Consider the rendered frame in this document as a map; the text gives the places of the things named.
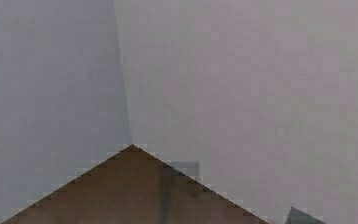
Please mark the dark grey pointed shape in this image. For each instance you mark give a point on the dark grey pointed shape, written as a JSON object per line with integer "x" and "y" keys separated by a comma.
{"x": 300, "y": 218}

